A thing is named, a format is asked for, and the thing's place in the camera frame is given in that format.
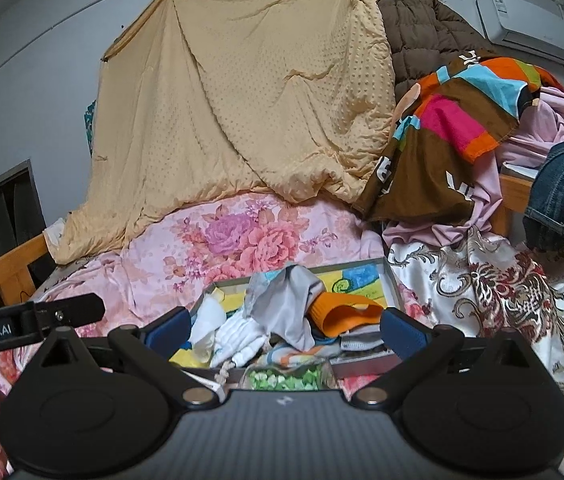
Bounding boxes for brown quilted jacket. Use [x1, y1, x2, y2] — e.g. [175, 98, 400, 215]
[377, 0, 497, 96]

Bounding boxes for pastel striped cloth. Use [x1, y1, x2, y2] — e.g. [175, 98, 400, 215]
[257, 342, 345, 372]

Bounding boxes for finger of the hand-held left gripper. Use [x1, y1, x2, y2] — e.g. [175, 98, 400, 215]
[32, 294, 105, 338]

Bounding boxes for teal patterned wall hanging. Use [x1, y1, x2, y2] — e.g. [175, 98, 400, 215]
[84, 102, 98, 156]

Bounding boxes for orange felt cloth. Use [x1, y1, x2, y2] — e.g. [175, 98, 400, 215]
[306, 292, 383, 337]

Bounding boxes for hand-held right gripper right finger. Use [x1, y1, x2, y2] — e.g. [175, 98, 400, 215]
[353, 307, 545, 407]

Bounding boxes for blue denim jeans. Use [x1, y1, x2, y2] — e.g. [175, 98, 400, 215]
[522, 135, 564, 251]

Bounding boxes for cream ornate patterned blanket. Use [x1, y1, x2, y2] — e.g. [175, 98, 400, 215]
[384, 227, 564, 480]

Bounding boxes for shallow grey box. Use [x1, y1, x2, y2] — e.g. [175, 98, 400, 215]
[189, 257, 409, 386]

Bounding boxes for pale pink cloth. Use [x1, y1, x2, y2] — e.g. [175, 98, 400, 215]
[382, 87, 564, 246]

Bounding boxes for pink floral bedsheet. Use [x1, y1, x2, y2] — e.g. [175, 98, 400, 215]
[0, 192, 437, 401]

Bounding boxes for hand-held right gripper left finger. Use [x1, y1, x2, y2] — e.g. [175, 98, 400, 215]
[24, 306, 220, 408]

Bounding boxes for wooden bed frame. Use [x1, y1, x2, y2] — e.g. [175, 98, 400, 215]
[0, 165, 537, 311]

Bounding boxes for white knit glove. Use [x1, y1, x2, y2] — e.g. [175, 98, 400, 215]
[211, 316, 269, 368]

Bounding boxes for white air conditioner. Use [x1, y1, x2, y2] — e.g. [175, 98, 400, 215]
[476, 0, 564, 63]

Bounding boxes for grey white blue sock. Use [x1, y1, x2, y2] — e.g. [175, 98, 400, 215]
[244, 265, 327, 351]

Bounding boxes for yellow dotted quilt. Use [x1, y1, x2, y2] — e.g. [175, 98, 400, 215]
[44, 0, 397, 266]

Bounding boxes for colourful patchwork cloth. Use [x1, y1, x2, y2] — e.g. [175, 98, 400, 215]
[354, 55, 564, 226]

